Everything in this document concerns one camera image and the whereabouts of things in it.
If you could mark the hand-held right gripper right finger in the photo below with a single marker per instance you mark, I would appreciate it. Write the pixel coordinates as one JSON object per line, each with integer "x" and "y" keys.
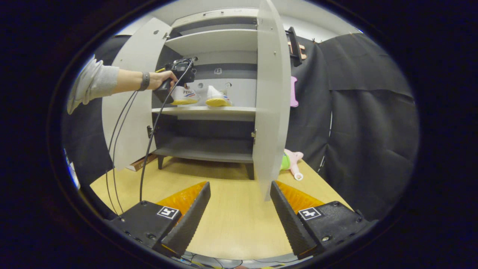
{"x": 289, "y": 220}

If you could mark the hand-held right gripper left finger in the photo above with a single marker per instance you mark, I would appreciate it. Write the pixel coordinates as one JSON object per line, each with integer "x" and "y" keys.
{"x": 190, "y": 224}

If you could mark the white shoe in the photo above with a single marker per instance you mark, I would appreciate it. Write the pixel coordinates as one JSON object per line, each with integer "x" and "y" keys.
{"x": 186, "y": 96}
{"x": 216, "y": 98}

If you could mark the grey shoe cabinet door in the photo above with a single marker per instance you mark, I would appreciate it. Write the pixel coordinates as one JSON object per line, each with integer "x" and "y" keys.
{"x": 129, "y": 130}
{"x": 272, "y": 112}

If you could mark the grey cabinet drawer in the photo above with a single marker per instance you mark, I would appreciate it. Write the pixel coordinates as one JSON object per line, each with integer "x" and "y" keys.
{"x": 216, "y": 16}

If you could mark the grey wristband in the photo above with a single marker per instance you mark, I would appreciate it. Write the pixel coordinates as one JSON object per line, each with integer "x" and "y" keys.
{"x": 144, "y": 81}

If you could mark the pink plush toy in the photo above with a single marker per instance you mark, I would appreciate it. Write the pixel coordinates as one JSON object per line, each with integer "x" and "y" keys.
{"x": 289, "y": 158}

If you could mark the brown cardboard box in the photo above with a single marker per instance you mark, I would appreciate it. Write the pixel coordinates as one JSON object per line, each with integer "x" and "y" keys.
{"x": 140, "y": 163}

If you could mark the black backdrop cloth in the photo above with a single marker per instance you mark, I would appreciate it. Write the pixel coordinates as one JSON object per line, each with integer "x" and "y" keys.
{"x": 373, "y": 149}
{"x": 310, "y": 123}

